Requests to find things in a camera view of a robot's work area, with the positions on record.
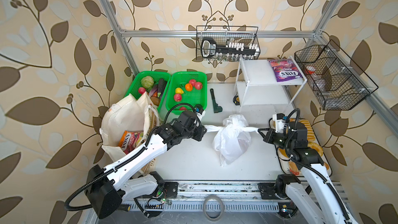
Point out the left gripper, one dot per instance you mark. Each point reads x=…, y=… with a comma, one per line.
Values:
x=201, y=132

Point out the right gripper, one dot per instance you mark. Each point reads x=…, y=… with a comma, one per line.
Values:
x=267, y=137

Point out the white plastic bag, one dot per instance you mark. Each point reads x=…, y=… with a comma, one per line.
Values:
x=232, y=139

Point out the orange fruit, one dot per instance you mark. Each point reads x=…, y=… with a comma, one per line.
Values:
x=188, y=87

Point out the yellow lemon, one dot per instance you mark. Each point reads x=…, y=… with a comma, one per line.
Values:
x=179, y=91

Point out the orange snack bag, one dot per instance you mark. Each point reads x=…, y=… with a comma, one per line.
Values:
x=130, y=140

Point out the cream floral tote bag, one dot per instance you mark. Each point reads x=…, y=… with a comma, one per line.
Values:
x=131, y=115

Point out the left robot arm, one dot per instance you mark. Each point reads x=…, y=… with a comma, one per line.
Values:
x=108, y=188

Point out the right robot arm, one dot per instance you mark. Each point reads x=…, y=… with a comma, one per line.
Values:
x=291, y=136

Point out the dark green pipe wrench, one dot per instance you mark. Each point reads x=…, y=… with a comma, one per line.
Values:
x=217, y=108

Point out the bread tray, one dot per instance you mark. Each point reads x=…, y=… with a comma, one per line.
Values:
x=289, y=167

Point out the right green fruit basket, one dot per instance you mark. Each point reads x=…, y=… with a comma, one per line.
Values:
x=193, y=97

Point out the pink red apple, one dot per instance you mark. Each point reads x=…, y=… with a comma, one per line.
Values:
x=198, y=85

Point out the black yellow tape measure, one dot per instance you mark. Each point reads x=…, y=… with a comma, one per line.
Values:
x=236, y=100

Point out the white two-tier shelf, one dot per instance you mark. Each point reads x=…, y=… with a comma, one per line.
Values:
x=259, y=86

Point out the dark green cucumber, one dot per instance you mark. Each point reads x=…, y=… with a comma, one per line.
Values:
x=161, y=86

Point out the tape roll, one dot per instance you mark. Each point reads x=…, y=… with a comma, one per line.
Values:
x=213, y=208

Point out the purple Fox's candy bag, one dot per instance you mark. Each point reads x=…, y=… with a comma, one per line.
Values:
x=284, y=70

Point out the pink radish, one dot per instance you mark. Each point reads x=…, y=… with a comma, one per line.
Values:
x=141, y=90

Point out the green cabbage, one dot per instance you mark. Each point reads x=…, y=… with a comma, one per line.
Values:
x=147, y=82

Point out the plastic bottle red cap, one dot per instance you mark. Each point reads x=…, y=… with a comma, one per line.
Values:
x=316, y=82

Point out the left green vegetable basket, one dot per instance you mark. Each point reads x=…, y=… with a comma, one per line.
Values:
x=153, y=92

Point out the black tool set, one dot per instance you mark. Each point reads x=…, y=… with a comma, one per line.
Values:
x=229, y=51

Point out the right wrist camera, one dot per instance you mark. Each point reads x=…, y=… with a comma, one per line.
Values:
x=279, y=122

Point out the right black wire basket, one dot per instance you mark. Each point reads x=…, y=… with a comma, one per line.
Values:
x=347, y=83

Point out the black wire basket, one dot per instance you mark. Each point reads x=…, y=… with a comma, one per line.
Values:
x=243, y=34
x=347, y=83

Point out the back black wire basket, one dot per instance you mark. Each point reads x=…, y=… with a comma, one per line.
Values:
x=243, y=34

